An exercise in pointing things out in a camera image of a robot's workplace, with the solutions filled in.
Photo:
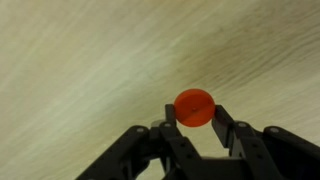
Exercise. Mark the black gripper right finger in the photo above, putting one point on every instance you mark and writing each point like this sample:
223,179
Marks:
222,124

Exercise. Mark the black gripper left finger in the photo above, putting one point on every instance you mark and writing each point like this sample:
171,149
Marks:
170,114

